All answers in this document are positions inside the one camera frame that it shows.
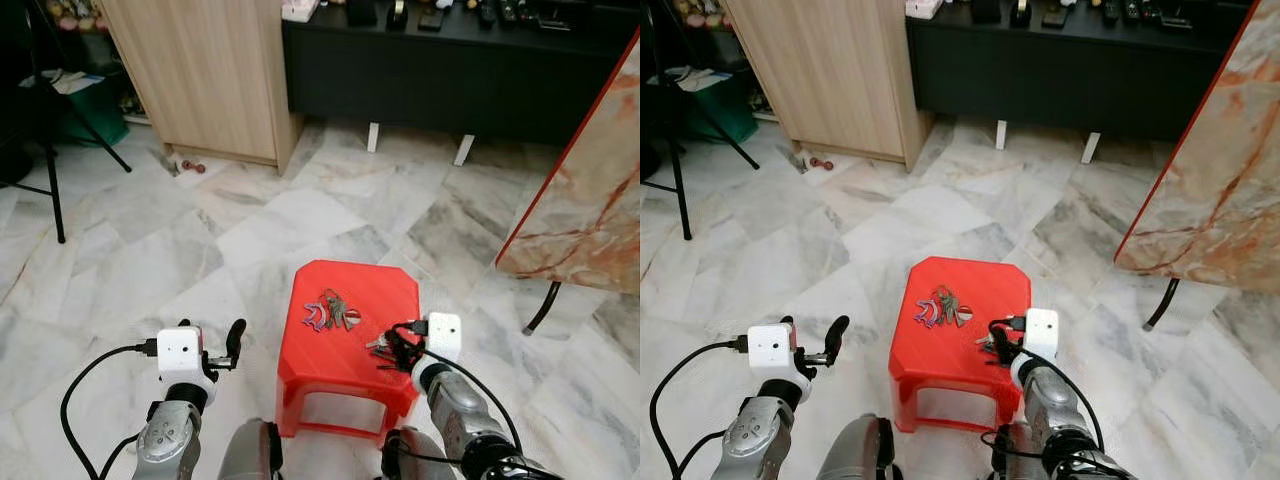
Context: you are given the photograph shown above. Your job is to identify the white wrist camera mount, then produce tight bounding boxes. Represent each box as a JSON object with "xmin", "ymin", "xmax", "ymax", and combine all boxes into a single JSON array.
[
  {"xmin": 157, "ymin": 327, "xmax": 217, "ymax": 389},
  {"xmin": 747, "ymin": 323, "xmax": 807, "ymax": 389},
  {"xmin": 410, "ymin": 312, "xmax": 463, "ymax": 389},
  {"xmin": 1010, "ymin": 308, "xmax": 1059, "ymax": 386}
]

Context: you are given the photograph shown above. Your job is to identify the long black sideboard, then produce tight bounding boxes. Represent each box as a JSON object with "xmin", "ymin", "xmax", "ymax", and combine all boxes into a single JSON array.
[
  {"xmin": 282, "ymin": 0, "xmax": 641, "ymax": 167},
  {"xmin": 905, "ymin": 0, "xmax": 1256, "ymax": 166}
]

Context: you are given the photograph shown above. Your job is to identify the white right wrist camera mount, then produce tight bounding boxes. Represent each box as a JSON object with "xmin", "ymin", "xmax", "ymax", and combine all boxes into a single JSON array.
[
  {"xmin": 410, "ymin": 312, "xmax": 463, "ymax": 389},
  {"xmin": 1010, "ymin": 308, "xmax": 1059, "ymax": 386}
]

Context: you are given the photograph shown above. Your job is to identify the black metal board stand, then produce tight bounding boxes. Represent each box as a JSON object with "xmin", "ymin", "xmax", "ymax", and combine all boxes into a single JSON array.
[
  {"xmin": 1143, "ymin": 278, "xmax": 1181, "ymax": 332},
  {"xmin": 523, "ymin": 281, "xmax": 563, "ymax": 336}
]

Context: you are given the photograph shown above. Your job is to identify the red plastic stool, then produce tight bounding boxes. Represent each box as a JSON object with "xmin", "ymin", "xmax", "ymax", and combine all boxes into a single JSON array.
[
  {"xmin": 276, "ymin": 260, "xmax": 422, "ymax": 441},
  {"xmin": 888, "ymin": 257, "xmax": 1032, "ymax": 434}
]

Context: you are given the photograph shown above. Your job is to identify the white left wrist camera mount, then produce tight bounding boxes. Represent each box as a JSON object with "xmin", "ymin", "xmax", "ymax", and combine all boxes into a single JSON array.
[
  {"xmin": 157, "ymin": 327, "xmax": 217, "ymax": 389},
  {"xmin": 747, "ymin": 323, "xmax": 807, "ymax": 389}
]

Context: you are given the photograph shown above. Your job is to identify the loose white papers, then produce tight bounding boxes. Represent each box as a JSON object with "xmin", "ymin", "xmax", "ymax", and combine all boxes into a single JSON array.
[
  {"xmin": 20, "ymin": 68, "xmax": 106, "ymax": 96},
  {"xmin": 655, "ymin": 66, "xmax": 734, "ymax": 93}
]

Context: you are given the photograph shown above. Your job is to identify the black tripod stand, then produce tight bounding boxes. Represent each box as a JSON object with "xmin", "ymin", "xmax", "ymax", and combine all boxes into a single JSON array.
[
  {"xmin": 640, "ymin": 0, "xmax": 761, "ymax": 241},
  {"xmin": 0, "ymin": 0, "xmax": 133, "ymax": 244}
]

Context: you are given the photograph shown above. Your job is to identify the dark robot right leg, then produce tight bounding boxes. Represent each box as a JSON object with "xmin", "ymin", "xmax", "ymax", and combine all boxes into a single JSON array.
[
  {"xmin": 990, "ymin": 420, "xmax": 1031, "ymax": 480},
  {"xmin": 380, "ymin": 428, "xmax": 433, "ymax": 480}
]

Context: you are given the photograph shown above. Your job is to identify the green storage box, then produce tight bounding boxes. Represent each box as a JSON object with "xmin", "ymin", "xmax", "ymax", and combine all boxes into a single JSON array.
[
  {"xmin": 55, "ymin": 75, "xmax": 129, "ymax": 146},
  {"xmin": 690, "ymin": 80, "xmax": 758, "ymax": 143}
]

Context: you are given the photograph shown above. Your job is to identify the orange marble pattern board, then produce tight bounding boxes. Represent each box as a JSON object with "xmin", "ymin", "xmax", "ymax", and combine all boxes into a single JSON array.
[
  {"xmin": 495, "ymin": 28, "xmax": 641, "ymax": 296},
  {"xmin": 1113, "ymin": 0, "xmax": 1280, "ymax": 294}
]

